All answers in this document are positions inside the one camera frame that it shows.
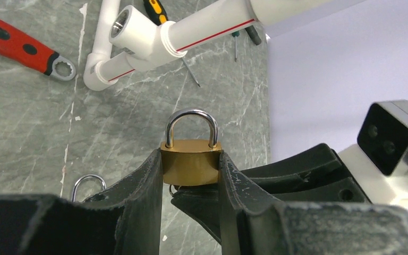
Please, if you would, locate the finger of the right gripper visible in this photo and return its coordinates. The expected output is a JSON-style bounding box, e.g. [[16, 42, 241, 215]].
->
[[171, 143, 370, 243]]

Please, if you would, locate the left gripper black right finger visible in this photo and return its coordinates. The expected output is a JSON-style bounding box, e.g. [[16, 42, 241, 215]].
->
[[218, 153, 408, 254]]

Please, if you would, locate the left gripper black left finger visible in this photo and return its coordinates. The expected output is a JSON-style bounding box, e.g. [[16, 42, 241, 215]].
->
[[0, 150, 163, 254]]

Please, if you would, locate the large brass padlock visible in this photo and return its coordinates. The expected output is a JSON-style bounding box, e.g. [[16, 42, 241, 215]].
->
[[71, 174, 107, 202]]

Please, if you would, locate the small brass padlock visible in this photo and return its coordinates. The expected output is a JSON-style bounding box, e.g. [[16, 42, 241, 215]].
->
[[160, 107, 223, 186]]

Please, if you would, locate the green screwdriver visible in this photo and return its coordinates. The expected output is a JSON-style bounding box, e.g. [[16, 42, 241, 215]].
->
[[232, 31, 240, 62]]

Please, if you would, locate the yellow black screwdriver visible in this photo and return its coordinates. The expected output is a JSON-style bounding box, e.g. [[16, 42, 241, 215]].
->
[[143, 0, 201, 88]]

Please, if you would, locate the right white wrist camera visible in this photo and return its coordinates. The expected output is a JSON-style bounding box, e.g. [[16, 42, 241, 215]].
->
[[338, 100, 408, 209]]

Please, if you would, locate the black hose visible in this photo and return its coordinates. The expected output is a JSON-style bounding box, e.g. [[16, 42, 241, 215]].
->
[[244, 25, 263, 46]]

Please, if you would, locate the white PVC pipe frame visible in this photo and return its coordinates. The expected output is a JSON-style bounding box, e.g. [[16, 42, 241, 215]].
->
[[83, 1, 326, 91]]

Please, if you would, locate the red handled adjustable wrench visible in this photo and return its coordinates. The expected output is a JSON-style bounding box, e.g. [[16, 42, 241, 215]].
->
[[0, 19, 77, 81]]

